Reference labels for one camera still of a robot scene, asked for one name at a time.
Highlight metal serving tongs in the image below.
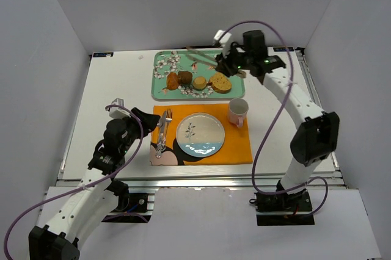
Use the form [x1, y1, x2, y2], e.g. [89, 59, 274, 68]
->
[185, 47, 217, 69]

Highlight dark brown croissant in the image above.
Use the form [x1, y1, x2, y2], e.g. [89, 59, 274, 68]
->
[177, 71, 192, 85]

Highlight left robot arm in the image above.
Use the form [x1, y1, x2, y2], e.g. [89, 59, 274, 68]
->
[28, 104, 161, 259]

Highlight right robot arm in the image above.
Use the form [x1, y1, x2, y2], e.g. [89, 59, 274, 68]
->
[148, 30, 340, 194]

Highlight sliced seeded bread loaf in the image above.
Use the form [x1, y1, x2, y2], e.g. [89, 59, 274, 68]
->
[208, 72, 232, 93]

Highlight orange glazed bread roll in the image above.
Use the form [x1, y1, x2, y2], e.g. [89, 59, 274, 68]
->
[166, 72, 180, 91]

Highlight silver table knife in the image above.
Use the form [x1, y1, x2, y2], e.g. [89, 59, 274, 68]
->
[158, 110, 167, 136]

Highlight silver fork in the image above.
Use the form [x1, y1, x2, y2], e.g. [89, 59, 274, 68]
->
[160, 108, 173, 151]

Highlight silver spoon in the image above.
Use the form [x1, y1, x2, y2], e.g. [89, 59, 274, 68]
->
[155, 133, 164, 159]

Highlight cream and blue plate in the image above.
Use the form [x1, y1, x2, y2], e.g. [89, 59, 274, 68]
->
[175, 113, 225, 158]

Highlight green floral serving tray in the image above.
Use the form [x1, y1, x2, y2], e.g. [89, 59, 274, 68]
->
[151, 49, 245, 101]

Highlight pink mug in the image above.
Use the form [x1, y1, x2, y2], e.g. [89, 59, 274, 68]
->
[228, 98, 249, 128]

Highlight small round yellow bun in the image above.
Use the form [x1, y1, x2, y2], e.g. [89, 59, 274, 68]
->
[192, 76, 207, 90]

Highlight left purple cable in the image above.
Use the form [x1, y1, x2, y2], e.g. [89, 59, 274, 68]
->
[2, 104, 145, 260]

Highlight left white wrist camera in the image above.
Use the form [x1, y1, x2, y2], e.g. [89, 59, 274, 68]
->
[108, 98, 129, 119]

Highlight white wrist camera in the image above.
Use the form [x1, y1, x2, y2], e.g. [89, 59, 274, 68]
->
[108, 98, 129, 119]
[213, 29, 232, 48]

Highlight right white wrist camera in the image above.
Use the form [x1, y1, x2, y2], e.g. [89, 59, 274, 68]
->
[213, 29, 232, 48]

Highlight aluminium table frame rail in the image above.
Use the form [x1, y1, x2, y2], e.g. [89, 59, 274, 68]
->
[57, 50, 296, 187]

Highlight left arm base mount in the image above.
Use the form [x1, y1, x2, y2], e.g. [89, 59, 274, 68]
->
[102, 193, 155, 223]

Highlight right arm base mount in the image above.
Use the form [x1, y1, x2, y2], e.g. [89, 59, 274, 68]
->
[249, 190, 315, 226]

